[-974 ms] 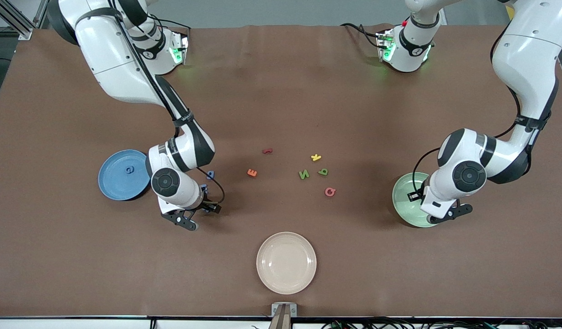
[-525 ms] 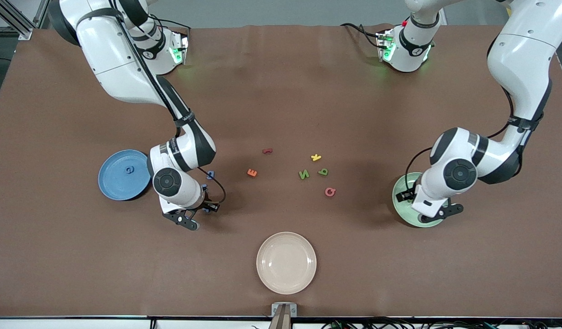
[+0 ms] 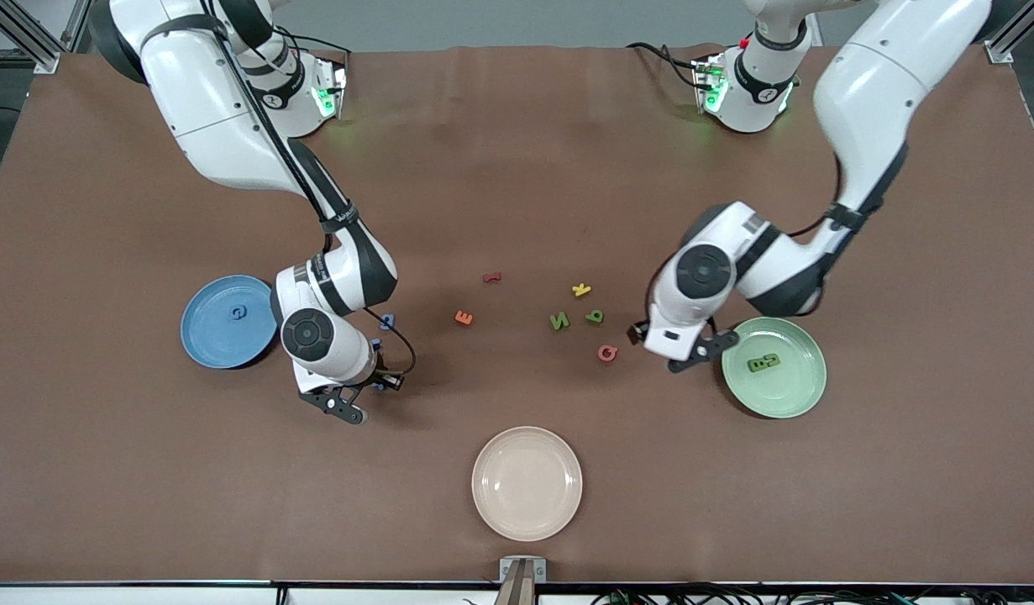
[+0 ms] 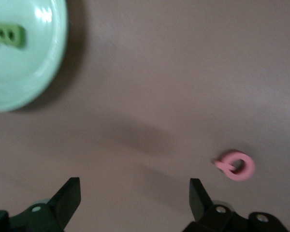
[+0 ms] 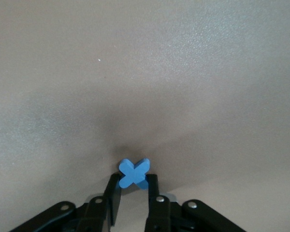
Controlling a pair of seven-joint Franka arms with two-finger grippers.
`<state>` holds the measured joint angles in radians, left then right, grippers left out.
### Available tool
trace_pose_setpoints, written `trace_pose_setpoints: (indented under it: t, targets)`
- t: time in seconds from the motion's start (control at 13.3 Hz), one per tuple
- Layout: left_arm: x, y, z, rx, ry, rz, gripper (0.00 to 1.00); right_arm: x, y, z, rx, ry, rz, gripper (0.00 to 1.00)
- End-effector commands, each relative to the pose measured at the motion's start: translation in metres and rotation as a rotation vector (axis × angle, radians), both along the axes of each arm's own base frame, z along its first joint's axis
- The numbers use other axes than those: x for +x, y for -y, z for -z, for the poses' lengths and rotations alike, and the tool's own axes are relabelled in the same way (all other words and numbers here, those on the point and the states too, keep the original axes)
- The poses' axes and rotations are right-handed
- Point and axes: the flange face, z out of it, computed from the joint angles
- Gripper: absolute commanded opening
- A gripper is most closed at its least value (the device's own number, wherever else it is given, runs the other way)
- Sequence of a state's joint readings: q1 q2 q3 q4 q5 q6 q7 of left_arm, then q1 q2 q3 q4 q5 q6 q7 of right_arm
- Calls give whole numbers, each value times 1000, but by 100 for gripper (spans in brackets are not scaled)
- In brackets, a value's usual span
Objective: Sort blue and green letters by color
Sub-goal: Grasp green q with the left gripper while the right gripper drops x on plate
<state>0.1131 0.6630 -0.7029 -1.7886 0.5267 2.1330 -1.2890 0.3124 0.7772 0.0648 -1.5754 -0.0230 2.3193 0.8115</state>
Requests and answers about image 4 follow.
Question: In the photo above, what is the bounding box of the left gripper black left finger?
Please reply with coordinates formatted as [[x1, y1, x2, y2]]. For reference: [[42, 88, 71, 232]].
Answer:
[[0, 177, 82, 232]]

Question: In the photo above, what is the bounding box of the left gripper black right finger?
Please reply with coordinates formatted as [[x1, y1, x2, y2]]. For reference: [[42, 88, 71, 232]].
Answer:
[[183, 178, 290, 232]]

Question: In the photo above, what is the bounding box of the green foam letter B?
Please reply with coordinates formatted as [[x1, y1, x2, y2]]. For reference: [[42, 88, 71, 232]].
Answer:
[[0, 23, 27, 48]]

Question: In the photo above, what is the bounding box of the pink foam letter Q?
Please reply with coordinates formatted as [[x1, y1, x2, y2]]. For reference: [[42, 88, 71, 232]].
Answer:
[[214, 149, 256, 182]]

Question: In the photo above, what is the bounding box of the mint green round plate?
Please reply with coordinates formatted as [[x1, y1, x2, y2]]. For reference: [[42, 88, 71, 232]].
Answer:
[[0, 0, 70, 113]]

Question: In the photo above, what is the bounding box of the brown table cover mat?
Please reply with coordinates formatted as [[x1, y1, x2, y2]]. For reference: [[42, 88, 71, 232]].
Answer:
[[0, 0, 290, 232]]

